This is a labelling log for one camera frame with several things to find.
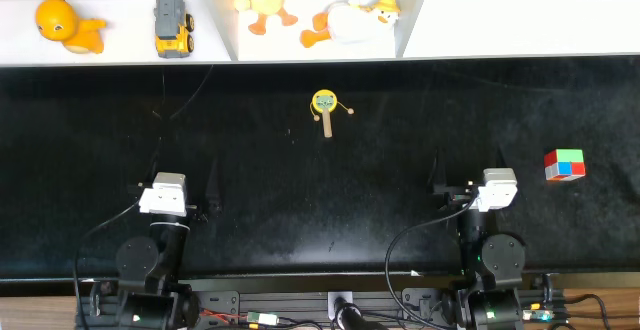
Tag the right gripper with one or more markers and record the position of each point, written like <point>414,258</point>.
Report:
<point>452,194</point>

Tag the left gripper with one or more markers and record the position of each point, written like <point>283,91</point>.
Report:
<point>197,211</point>

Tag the grey and yellow toy truck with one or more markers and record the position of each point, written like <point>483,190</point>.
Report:
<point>171,25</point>

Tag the yellow wooden rattle drum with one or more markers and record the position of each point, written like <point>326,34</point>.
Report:
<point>325,102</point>

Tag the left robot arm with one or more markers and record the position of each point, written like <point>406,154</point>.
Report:
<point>152,265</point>

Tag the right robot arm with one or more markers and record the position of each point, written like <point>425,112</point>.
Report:
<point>492,265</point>

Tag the many-coloured puzzle cube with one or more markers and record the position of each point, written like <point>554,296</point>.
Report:
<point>565,165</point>

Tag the white shelf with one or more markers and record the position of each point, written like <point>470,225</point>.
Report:
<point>500,20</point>

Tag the white plush duck yellow hat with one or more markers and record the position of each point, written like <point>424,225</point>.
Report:
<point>352,22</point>

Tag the yellow rubber duck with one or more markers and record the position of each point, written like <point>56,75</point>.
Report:
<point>62,22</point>

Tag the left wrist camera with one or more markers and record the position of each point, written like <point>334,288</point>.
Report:
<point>164,195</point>

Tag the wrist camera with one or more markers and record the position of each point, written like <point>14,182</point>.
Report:
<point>497,189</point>
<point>164,195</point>

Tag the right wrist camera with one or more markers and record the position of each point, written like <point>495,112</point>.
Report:
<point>497,189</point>

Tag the mounting rail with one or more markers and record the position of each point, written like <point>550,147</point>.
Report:
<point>300,305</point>

